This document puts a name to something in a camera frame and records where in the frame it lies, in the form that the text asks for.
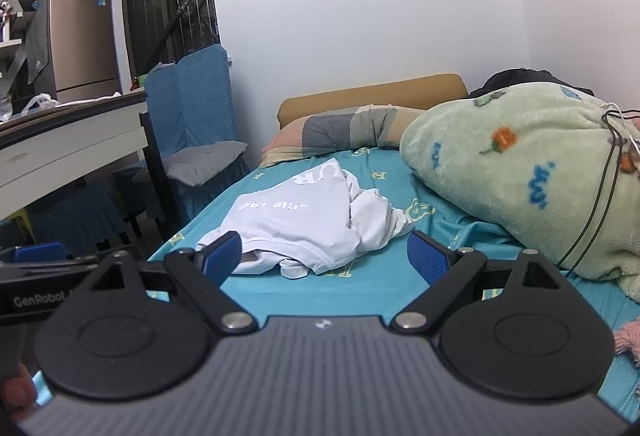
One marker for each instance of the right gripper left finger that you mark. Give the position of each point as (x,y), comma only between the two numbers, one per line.
(198,276)

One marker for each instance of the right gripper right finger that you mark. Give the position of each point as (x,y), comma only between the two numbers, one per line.
(451,277)

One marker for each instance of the white t-shirt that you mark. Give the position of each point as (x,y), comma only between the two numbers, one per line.
(316,221)

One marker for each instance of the left hand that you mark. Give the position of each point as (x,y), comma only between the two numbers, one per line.
(19,394)

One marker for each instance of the grey seat cushion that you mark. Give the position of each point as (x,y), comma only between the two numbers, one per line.
(194,166)

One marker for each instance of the white desk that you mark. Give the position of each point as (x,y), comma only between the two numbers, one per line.
(46,150)

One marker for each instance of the green fleece blanket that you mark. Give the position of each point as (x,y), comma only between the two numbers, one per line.
(556,168)

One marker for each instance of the striped pillow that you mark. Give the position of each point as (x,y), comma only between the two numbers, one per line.
(339,130)

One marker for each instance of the blue covered chair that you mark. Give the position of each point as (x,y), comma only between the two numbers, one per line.
(189,104)

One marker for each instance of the tan headboard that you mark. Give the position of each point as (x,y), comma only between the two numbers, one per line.
(417,93)

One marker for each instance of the pink fluffy blanket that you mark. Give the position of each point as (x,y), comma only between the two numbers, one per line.
(627,340)

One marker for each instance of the black clothing pile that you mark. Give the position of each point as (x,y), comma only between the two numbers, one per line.
(512,77)

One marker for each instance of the brown refrigerator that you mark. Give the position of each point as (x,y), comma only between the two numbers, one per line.
(71,52)

